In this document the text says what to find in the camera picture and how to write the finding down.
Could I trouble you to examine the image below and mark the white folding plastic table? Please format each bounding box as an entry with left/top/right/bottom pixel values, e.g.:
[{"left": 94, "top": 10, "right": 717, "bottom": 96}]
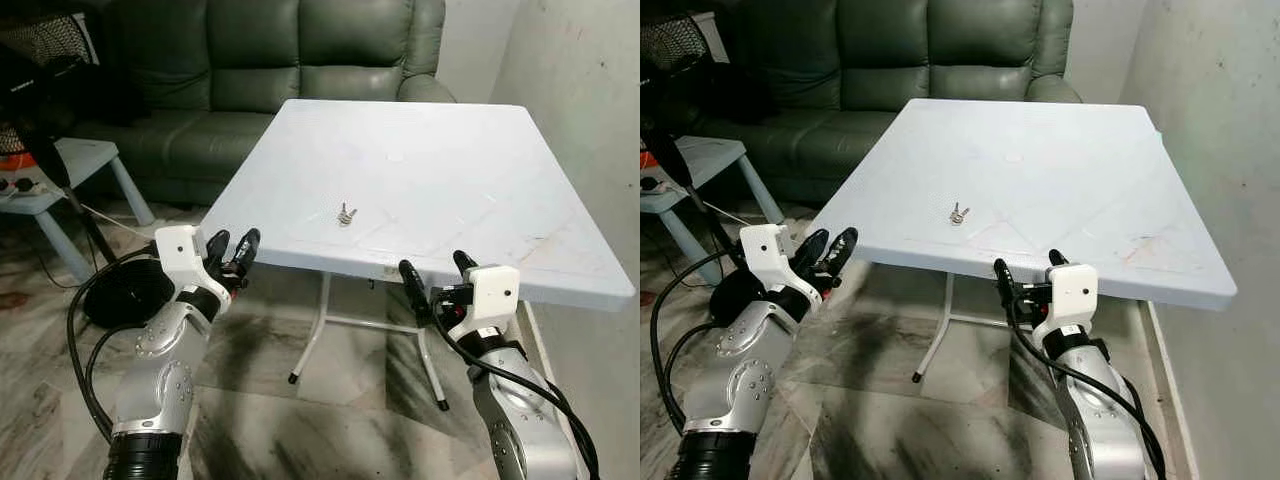
[
  {"left": 200, "top": 98, "right": 636, "bottom": 413},
  {"left": 805, "top": 97, "right": 1239, "bottom": 384}
]

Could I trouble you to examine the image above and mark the black standing fan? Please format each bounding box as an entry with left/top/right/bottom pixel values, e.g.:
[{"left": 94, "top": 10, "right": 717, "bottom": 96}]
[
  {"left": 0, "top": 12, "right": 179, "bottom": 329},
  {"left": 640, "top": 12, "right": 771, "bottom": 326}
]

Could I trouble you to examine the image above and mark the small pale blue side table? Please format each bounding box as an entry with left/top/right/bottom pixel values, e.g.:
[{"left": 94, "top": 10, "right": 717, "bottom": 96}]
[
  {"left": 640, "top": 135, "right": 786, "bottom": 286},
  {"left": 0, "top": 138, "right": 156, "bottom": 286}
]

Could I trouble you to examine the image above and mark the dark green leather sofa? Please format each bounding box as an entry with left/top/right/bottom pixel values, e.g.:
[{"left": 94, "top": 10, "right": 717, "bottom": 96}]
[
  {"left": 60, "top": 0, "right": 456, "bottom": 206},
  {"left": 690, "top": 0, "right": 1081, "bottom": 206}
]

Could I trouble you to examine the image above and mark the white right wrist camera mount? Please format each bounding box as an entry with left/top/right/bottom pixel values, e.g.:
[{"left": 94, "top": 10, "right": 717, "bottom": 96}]
[
  {"left": 465, "top": 265, "right": 521, "bottom": 336},
  {"left": 1040, "top": 263, "right": 1099, "bottom": 336}
]

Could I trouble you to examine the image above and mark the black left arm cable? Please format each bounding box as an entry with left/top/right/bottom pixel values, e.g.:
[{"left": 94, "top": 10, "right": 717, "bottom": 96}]
[
  {"left": 650, "top": 250, "right": 746, "bottom": 436},
  {"left": 67, "top": 245, "right": 161, "bottom": 441}
]

